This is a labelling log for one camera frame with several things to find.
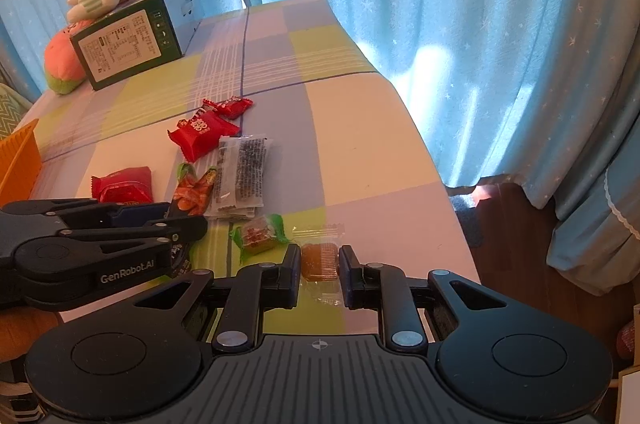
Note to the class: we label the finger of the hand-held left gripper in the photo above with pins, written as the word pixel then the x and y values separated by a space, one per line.
pixel 135 213
pixel 165 231

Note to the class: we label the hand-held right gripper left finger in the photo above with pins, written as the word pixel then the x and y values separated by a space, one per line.
pixel 292 276

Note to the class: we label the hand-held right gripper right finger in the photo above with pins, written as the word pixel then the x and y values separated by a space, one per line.
pixel 350 284

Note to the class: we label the red pillow snack packet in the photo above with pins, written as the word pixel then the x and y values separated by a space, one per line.
pixel 125 186

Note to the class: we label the brown candy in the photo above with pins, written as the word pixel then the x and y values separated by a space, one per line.
pixel 320 261

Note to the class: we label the orange and green snack packet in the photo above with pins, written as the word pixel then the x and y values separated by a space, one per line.
pixel 192 194

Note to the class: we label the green candy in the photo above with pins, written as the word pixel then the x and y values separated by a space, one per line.
pixel 257 236

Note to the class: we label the clear packet of dark bar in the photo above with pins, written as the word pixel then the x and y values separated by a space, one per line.
pixel 250 169
pixel 220 199

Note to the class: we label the large red snack packet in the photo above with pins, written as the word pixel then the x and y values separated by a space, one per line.
pixel 200 132

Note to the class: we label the orange plastic basket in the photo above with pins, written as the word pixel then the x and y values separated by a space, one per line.
pixel 20 159

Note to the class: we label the checked pastel tablecloth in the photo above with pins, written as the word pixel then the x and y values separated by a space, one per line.
pixel 350 129

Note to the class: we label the green zigzag cushion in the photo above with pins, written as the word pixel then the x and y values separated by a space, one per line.
pixel 10 109

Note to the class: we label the green cardboard box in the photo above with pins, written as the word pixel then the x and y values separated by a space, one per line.
pixel 125 44

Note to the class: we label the pink plush peach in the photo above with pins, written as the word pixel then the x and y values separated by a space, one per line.
pixel 60 59

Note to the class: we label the white cardboard box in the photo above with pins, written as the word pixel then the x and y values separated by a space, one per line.
pixel 187 14

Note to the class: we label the blue curtain with lace trim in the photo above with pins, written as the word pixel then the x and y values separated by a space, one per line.
pixel 590 229

